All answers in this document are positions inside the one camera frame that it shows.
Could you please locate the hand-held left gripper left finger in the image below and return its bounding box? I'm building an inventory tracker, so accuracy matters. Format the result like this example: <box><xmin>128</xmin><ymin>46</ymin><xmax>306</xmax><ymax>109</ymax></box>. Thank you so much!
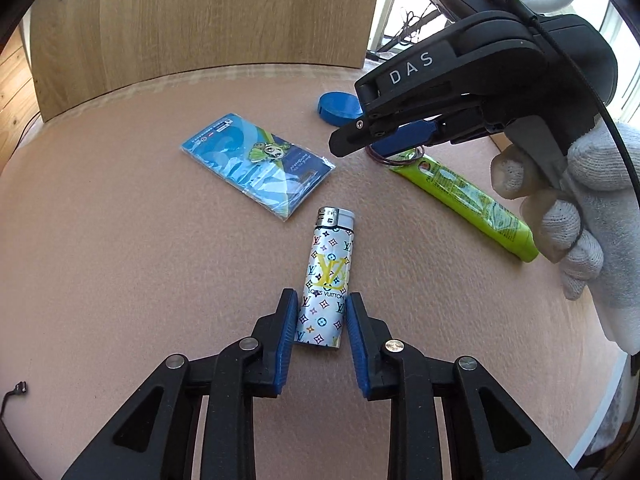
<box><xmin>60</xmin><ymin>287</ymin><xmax>301</xmax><ymax>480</ymax></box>

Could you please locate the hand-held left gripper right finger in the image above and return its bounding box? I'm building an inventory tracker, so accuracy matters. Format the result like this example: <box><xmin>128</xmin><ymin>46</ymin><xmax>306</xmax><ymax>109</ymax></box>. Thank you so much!
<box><xmin>346</xmin><ymin>291</ymin><xmax>583</xmax><ymax>480</ymax></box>

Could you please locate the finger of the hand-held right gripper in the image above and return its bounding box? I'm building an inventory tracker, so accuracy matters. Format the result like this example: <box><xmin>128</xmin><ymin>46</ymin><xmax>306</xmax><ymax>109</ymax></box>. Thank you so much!
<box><xmin>369</xmin><ymin>120</ymin><xmax>442</xmax><ymax>157</ymax></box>
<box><xmin>329</xmin><ymin>100</ymin><xmax>483</xmax><ymax>157</ymax></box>

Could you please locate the dark red hair tie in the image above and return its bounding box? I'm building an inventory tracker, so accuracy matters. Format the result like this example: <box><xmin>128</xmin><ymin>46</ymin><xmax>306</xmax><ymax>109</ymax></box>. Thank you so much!
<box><xmin>366</xmin><ymin>144</ymin><xmax>427</xmax><ymax>167</ymax></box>

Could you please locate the blue round lid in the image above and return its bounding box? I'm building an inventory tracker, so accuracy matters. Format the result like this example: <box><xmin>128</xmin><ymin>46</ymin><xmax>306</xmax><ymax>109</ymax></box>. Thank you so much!
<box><xmin>317</xmin><ymin>91</ymin><xmax>365</xmax><ymax>126</ymax></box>

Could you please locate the patterned silver lighter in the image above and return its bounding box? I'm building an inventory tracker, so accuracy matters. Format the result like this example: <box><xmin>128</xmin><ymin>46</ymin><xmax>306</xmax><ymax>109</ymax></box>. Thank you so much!
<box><xmin>294</xmin><ymin>206</ymin><xmax>357</xmax><ymax>348</ymax></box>

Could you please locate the green tube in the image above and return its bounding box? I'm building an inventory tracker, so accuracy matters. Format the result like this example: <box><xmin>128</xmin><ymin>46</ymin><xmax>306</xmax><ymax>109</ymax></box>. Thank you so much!
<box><xmin>389</xmin><ymin>152</ymin><xmax>541</xmax><ymax>263</ymax></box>

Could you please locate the blue plastic packet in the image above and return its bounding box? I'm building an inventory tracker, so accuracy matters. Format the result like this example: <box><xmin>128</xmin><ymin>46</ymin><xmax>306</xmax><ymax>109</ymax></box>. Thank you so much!
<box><xmin>180</xmin><ymin>112</ymin><xmax>337</xmax><ymax>222</ymax></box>

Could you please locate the person's right hand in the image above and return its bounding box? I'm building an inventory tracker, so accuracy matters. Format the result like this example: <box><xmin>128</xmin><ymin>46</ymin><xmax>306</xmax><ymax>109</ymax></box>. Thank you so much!
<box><xmin>490</xmin><ymin>119</ymin><xmax>640</xmax><ymax>356</ymax></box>

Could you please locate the large light wooden board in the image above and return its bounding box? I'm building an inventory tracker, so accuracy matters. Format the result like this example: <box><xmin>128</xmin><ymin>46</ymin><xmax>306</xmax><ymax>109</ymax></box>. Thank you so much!
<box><xmin>27</xmin><ymin>0</ymin><xmax>388</xmax><ymax>123</ymax></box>

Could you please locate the pine slat headboard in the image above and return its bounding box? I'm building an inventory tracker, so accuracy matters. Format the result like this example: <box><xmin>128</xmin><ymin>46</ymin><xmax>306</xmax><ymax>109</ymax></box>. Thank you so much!
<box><xmin>0</xmin><ymin>27</ymin><xmax>41</xmax><ymax>161</ymax></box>

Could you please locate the black cable bundle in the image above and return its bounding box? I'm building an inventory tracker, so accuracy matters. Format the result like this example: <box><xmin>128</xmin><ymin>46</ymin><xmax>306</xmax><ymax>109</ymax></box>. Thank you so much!
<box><xmin>375</xmin><ymin>7</ymin><xmax>431</xmax><ymax>56</ymax></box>

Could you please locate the black usb cable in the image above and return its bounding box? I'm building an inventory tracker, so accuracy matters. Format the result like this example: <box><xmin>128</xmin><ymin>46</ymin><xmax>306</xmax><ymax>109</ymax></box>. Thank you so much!
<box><xmin>0</xmin><ymin>382</ymin><xmax>29</xmax><ymax>416</ymax></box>

